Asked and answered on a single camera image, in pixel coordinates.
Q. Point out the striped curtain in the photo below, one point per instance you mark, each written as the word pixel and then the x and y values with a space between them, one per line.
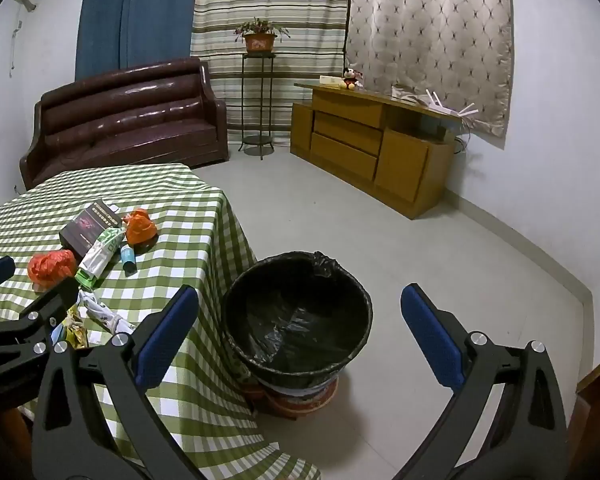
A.
pixel 305 10

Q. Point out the blue curtain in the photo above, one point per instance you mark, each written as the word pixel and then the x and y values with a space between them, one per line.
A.
pixel 130 10

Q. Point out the orange plastic bag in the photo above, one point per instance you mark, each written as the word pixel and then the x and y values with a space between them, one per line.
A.
pixel 140 229

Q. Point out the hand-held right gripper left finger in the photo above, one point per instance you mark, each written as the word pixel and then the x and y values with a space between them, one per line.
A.
pixel 164 345

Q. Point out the clear plastic bag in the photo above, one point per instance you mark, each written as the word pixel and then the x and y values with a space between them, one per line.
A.
pixel 405 94

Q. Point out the white router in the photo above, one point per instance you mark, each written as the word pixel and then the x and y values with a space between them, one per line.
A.
pixel 447 107

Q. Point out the green white bag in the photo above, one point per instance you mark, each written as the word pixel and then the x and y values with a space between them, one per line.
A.
pixel 100 255

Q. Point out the black-lined trash bin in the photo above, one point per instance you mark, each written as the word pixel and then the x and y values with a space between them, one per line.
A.
pixel 300 320

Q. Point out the black metal plant stand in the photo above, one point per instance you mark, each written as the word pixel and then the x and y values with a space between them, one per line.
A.
pixel 257 146

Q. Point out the brown leather sofa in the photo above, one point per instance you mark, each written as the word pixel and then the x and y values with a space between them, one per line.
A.
pixel 120 115

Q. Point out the crumpled white wrapper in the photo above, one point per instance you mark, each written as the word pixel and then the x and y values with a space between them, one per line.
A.
pixel 105 314

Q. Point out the black box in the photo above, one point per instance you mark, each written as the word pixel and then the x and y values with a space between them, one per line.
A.
pixel 87 225

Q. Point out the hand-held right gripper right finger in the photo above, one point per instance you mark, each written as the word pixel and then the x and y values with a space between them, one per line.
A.
pixel 430 335

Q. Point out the mouse plush toy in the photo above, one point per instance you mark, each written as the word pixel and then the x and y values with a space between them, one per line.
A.
pixel 349 80

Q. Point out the yellow snack wrapper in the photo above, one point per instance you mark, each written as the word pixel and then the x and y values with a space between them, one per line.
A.
pixel 76 334

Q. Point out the wooden cabinet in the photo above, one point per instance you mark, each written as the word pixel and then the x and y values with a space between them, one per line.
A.
pixel 400 165

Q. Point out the tissue box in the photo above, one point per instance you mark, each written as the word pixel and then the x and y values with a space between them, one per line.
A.
pixel 330 80

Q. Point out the beige diamond-pattern curtain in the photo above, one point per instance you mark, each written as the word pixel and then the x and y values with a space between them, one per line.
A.
pixel 430 25

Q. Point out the red plastic bag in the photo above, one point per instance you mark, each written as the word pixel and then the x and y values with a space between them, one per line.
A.
pixel 52 266

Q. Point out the small teal white tube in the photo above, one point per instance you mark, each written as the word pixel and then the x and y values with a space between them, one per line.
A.
pixel 128 256

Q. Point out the green checked tablecloth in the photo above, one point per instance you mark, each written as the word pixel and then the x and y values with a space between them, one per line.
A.
pixel 180 210

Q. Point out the potted plant orange pot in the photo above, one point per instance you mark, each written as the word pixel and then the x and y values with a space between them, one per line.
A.
pixel 260 42

